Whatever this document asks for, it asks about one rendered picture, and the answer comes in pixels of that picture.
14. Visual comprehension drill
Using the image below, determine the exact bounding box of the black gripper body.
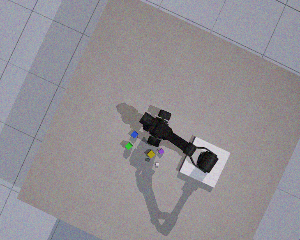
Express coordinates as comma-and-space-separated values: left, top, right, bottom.
147, 110, 171, 147

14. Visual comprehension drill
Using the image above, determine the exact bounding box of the blue cube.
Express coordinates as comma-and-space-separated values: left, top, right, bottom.
131, 131, 138, 138

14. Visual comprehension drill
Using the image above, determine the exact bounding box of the yellow cube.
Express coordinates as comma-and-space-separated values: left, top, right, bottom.
147, 150, 155, 158

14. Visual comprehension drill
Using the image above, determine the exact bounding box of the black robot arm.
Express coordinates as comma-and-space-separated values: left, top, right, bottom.
139, 112, 218, 173

